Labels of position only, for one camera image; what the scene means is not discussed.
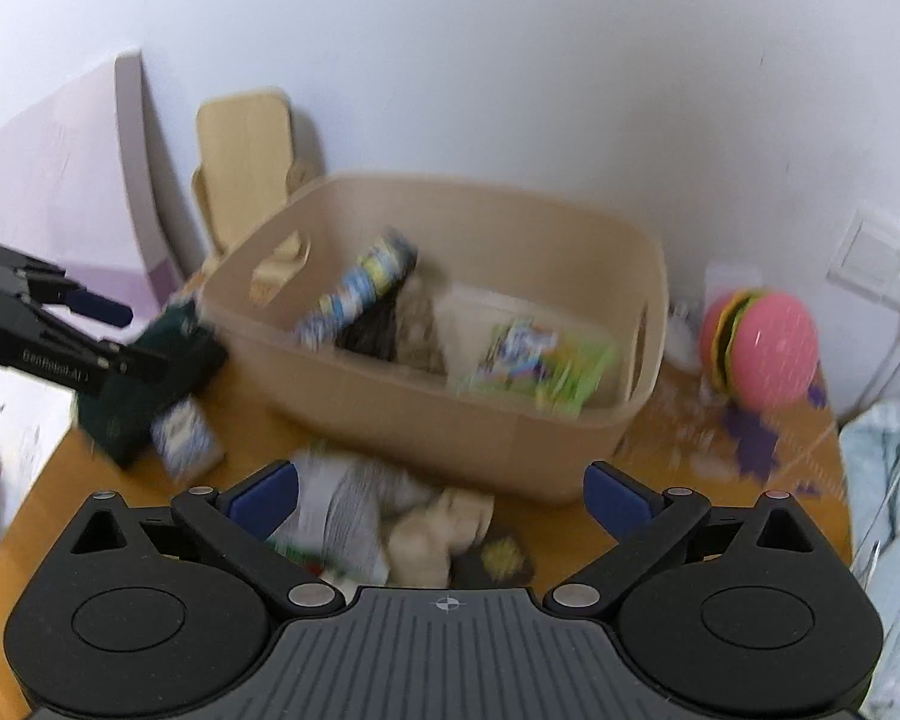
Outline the dark green snack packet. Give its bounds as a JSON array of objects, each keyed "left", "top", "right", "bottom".
[{"left": 75, "top": 298, "right": 230, "bottom": 470}]

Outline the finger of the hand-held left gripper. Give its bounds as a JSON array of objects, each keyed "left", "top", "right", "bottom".
[
  {"left": 0, "top": 291, "right": 169, "bottom": 399},
  {"left": 0, "top": 241, "right": 134, "bottom": 329}
]

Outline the beige plastic storage bin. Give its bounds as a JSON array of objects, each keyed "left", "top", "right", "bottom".
[{"left": 202, "top": 174, "right": 670, "bottom": 506}]

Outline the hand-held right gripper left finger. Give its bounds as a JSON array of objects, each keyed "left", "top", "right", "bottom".
[{"left": 49, "top": 460, "right": 346, "bottom": 618}]

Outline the pink burger ball toy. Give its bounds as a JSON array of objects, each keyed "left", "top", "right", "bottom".
[{"left": 698, "top": 286, "right": 821, "bottom": 410}]

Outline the white grey printed snack bag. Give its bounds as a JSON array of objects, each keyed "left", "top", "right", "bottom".
[{"left": 268, "top": 441, "right": 430, "bottom": 587}]

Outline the small blue white carton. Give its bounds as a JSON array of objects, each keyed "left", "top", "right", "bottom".
[{"left": 150, "top": 397, "right": 227, "bottom": 482}]

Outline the white wall socket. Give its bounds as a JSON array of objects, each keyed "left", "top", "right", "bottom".
[{"left": 826, "top": 208, "right": 900, "bottom": 295}]

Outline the white cable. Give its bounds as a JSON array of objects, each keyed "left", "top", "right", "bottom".
[{"left": 846, "top": 300, "right": 900, "bottom": 422}]

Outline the purple floral table mat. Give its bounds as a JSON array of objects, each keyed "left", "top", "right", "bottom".
[{"left": 628, "top": 358, "right": 842, "bottom": 501}]

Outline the wooden desktop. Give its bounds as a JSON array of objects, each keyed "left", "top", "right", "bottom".
[{"left": 0, "top": 345, "right": 856, "bottom": 720}]

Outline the small black packet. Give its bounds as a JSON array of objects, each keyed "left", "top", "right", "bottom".
[{"left": 450, "top": 523, "right": 535, "bottom": 587}]

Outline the pale purple box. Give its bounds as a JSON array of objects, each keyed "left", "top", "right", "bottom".
[{"left": 0, "top": 51, "right": 190, "bottom": 302}]

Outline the green cartoon snack packet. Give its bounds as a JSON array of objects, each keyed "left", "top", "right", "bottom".
[{"left": 460, "top": 317, "right": 620, "bottom": 419}]

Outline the light wooden stand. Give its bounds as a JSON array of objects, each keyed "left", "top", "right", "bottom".
[{"left": 190, "top": 89, "right": 325, "bottom": 280}]

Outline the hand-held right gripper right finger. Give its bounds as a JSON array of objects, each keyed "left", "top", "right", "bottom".
[{"left": 544, "top": 460, "right": 847, "bottom": 616}]

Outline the blue cartoon snack packet strip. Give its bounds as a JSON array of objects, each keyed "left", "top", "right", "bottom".
[{"left": 294, "top": 228, "right": 420, "bottom": 350}]

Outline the beige plush toy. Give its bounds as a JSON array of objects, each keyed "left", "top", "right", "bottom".
[{"left": 385, "top": 486, "right": 497, "bottom": 588}]

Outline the dark brown patterned pouch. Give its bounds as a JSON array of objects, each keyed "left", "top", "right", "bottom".
[{"left": 336, "top": 276, "right": 451, "bottom": 377}]

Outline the white printed cloth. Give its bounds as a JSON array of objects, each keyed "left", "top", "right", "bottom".
[{"left": 0, "top": 366, "right": 77, "bottom": 550}]

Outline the light blue cloth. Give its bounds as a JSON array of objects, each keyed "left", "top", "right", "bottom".
[{"left": 838, "top": 396, "right": 900, "bottom": 720}]

